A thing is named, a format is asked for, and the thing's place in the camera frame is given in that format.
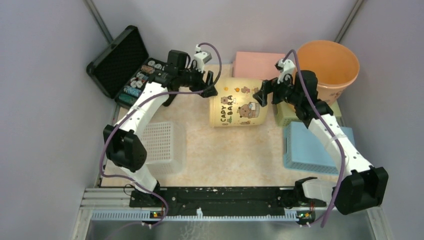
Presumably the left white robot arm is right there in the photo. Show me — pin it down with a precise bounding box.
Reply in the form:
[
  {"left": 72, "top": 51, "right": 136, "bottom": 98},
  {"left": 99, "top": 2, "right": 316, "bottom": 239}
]
[{"left": 102, "top": 46, "right": 218, "bottom": 207}]

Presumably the black case with parts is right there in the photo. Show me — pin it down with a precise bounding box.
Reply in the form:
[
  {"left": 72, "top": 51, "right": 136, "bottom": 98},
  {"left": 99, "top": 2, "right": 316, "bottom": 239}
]
[{"left": 86, "top": 25, "right": 180, "bottom": 110}]

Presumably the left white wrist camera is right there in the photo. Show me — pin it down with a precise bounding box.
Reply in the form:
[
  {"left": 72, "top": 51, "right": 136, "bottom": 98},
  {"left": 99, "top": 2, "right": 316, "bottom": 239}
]
[{"left": 191, "top": 44, "right": 212, "bottom": 73}]

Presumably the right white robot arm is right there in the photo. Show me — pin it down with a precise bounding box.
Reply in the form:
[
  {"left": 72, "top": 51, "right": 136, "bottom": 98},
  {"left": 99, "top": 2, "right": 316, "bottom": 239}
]
[{"left": 253, "top": 70, "right": 389, "bottom": 215}]

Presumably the green plastic basket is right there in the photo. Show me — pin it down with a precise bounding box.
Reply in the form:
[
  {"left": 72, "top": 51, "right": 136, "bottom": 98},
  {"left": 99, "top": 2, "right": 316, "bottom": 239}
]
[{"left": 272, "top": 101, "right": 344, "bottom": 128}]

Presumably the orange capybara bucket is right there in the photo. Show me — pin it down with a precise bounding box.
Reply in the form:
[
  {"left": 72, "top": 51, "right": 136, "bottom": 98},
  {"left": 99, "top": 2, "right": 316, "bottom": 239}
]
[{"left": 296, "top": 40, "right": 360, "bottom": 106}]

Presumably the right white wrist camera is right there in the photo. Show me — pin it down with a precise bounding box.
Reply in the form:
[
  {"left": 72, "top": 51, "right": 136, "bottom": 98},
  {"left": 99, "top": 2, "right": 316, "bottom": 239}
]
[{"left": 275, "top": 58, "right": 296, "bottom": 84}]

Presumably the blue plastic basket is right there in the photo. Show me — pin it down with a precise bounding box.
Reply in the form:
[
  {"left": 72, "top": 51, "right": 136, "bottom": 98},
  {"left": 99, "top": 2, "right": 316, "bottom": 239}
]
[{"left": 283, "top": 121, "right": 339, "bottom": 176}]

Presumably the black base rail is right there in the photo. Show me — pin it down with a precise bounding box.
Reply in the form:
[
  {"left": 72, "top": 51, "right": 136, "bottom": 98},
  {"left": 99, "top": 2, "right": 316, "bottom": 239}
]
[{"left": 129, "top": 186, "right": 327, "bottom": 218}]

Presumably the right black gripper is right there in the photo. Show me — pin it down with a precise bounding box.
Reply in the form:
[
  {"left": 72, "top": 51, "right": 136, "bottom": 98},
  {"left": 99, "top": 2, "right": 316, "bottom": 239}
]
[{"left": 253, "top": 70, "right": 302, "bottom": 107}]

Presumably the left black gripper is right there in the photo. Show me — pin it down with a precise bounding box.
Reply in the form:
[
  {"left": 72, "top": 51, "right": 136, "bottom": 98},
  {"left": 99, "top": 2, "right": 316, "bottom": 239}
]
[{"left": 177, "top": 62, "right": 217, "bottom": 98}]

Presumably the white slotted cable duct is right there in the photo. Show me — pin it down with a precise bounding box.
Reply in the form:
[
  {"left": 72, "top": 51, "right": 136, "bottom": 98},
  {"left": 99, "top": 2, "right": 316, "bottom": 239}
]
[{"left": 91, "top": 209, "right": 299, "bottom": 222}]

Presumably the white perforated plastic basket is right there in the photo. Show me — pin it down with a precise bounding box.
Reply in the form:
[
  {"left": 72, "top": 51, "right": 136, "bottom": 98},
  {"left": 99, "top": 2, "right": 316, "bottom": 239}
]
[{"left": 109, "top": 120, "right": 187, "bottom": 176}]

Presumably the yellow capybara bucket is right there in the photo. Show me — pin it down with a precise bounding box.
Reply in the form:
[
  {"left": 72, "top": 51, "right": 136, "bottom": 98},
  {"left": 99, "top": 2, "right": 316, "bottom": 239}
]
[{"left": 209, "top": 77, "right": 268, "bottom": 127}]

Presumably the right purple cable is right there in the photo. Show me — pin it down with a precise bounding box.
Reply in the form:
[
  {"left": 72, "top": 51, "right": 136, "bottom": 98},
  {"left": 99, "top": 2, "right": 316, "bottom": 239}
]
[{"left": 284, "top": 49, "right": 348, "bottom": 228}]

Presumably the purple cable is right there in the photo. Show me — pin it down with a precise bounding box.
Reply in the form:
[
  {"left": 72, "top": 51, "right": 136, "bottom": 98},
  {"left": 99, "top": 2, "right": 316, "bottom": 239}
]
[
  {"left": 284, "top": 49, "right": 348, "bottom": 228},
  {"left": 98, "top": 42, "right": 223, "bottom": 228}
]

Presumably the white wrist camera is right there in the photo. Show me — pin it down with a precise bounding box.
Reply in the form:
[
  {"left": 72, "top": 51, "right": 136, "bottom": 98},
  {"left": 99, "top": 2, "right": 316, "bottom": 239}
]
[
  {"left": 191, "top": 44, "right": 212, "bottom": 73},
  {"left": 275, "top": 58, "right": 296, "bottom": 84}
]

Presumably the pink plastic basket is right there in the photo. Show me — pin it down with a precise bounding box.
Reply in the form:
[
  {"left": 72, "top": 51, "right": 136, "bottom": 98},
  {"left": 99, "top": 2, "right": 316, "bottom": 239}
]
[{"left": 232, "top": 51, "right": 285, "bottom": 80}]

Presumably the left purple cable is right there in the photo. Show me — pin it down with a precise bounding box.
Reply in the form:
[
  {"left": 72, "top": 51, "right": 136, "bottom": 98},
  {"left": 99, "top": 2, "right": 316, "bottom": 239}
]
[{"left": 98, "top": 42, "right": 223, "bottom": 228}]

